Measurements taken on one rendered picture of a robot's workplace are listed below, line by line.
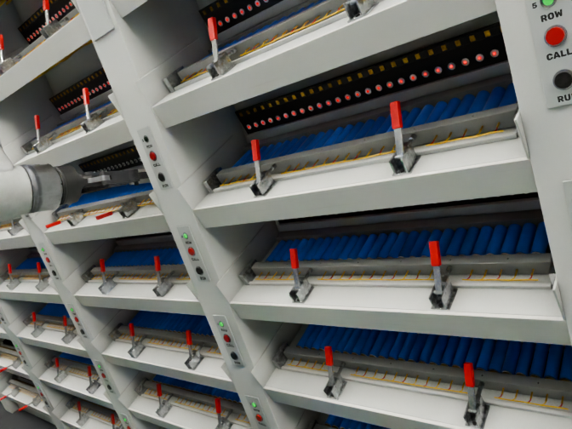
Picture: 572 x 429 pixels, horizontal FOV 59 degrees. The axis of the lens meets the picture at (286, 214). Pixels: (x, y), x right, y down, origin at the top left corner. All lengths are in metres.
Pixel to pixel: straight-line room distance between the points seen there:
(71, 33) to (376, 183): 0.69
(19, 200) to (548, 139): 0.82
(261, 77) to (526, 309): 0.48
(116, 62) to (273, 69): 0.36
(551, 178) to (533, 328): 0.20
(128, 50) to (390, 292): 0.61
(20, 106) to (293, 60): 1.05
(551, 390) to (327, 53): 0.57
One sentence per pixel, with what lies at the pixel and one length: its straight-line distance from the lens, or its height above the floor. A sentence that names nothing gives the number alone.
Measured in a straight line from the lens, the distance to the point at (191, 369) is 1.30.
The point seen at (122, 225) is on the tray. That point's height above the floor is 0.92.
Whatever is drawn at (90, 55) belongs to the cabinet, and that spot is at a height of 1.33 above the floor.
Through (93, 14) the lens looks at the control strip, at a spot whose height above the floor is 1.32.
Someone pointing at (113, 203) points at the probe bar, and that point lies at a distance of 1.29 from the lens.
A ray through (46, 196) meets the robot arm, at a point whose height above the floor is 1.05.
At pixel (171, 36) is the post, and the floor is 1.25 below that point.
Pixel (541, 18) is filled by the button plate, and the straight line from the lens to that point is 0.57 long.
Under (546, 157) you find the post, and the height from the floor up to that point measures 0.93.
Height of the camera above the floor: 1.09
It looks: 13 degrees down
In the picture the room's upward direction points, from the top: 19 degrees counter-clockwise
